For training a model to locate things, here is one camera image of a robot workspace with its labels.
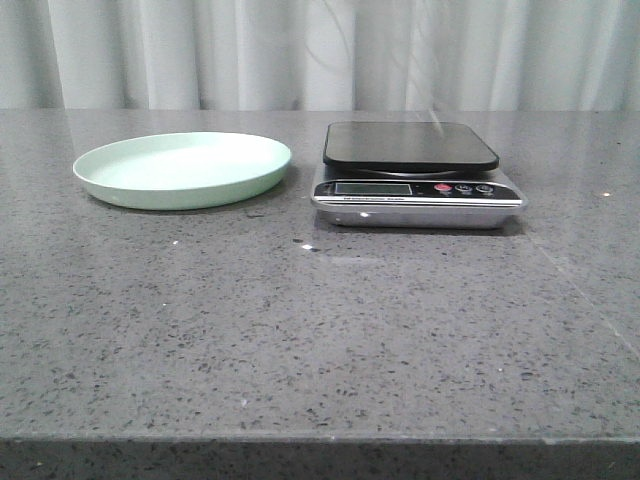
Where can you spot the white vermicelli noodle bundle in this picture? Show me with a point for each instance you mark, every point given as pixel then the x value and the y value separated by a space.
pixel 435 117

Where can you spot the black silver kitchen scale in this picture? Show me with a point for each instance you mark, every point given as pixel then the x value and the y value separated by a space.
pixel 414 175

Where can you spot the light green round plate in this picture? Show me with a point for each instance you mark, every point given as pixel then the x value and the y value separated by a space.
pixel 183 171

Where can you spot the white pleated curtain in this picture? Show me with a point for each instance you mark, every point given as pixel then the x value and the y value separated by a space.
pixel 248 55

